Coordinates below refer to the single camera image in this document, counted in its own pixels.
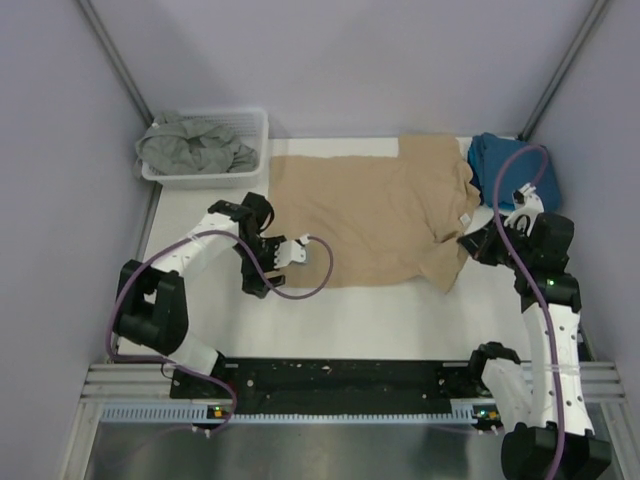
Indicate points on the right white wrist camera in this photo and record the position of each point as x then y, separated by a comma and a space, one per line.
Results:
527, 206

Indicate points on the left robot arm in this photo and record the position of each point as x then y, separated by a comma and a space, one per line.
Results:
154, 310

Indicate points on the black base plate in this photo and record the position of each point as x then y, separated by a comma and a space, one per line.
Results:
334, 387

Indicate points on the left aluminium frame post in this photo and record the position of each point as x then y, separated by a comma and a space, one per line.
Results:
114, 58

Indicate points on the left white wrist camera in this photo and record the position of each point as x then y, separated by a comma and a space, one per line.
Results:
292, 252

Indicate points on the grey t shirt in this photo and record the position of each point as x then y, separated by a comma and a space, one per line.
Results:
175, 145

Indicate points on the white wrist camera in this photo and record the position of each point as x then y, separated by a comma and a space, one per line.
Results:
292, 252
527, 206

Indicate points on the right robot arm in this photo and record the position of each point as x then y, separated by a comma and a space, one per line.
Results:
548, 431

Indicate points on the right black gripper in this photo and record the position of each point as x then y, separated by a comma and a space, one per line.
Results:
480, 243

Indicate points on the folded blue t shirt stack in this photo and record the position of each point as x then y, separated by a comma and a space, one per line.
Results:
488, 153

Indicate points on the aluminium frame post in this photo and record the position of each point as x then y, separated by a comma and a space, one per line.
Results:
587, 29
114, 58

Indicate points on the right aluminium frame post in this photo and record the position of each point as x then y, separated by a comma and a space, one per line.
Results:
587, 29

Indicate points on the beige t shirt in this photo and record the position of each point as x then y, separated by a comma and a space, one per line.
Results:
383, 220

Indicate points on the white plastic basket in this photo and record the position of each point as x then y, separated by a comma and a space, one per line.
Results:
250, 124

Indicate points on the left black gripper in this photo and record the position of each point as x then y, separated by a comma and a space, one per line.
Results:
251, 281

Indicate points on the grey slotted cable duct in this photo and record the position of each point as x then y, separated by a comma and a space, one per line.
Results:
203, 414

